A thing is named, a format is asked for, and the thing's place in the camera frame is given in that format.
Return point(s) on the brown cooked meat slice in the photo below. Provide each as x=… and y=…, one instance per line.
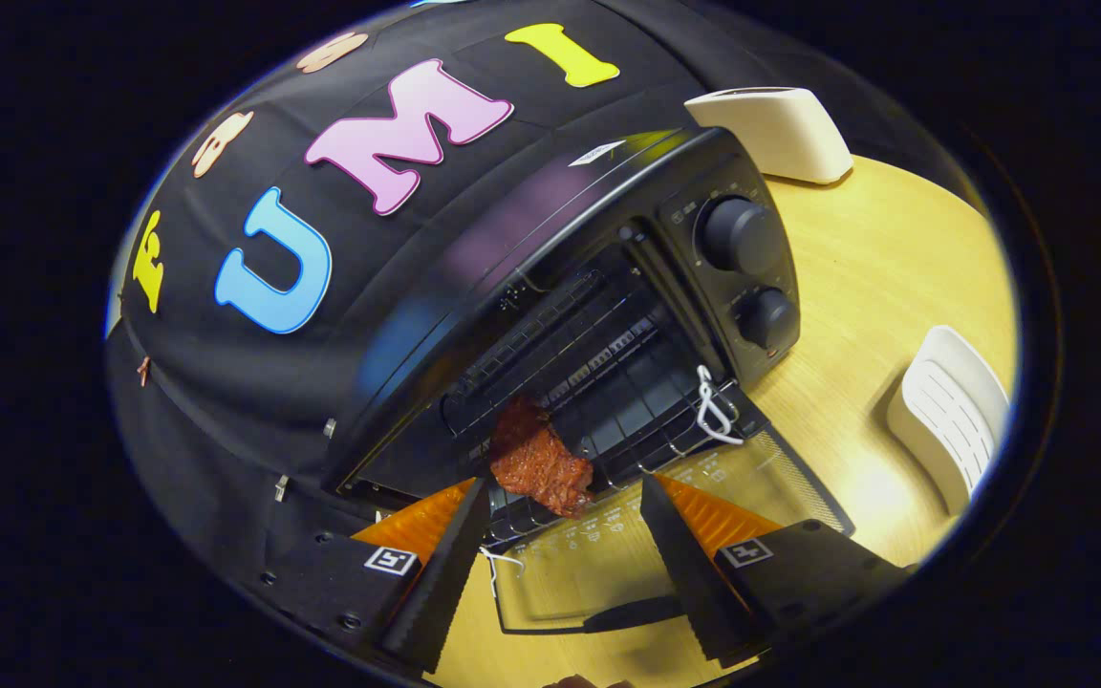
x=541, y=463

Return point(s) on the white ribbed tray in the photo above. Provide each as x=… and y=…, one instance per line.
x=952, y=411

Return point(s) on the pink clip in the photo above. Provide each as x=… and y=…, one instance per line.
x=143, y=371

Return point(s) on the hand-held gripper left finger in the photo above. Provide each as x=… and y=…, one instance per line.
x=436, y=583

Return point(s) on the black backdrop cloth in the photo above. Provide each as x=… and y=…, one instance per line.
x=254, y=382

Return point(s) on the silver metal clip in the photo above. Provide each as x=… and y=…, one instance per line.
x=280, y=488

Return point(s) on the white toaster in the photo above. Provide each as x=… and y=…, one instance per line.
x=780, y=129

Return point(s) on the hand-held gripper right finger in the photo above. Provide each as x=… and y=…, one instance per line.
x=694, y=583

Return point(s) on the black toaster oven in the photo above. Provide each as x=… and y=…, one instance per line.
x=550, y=220

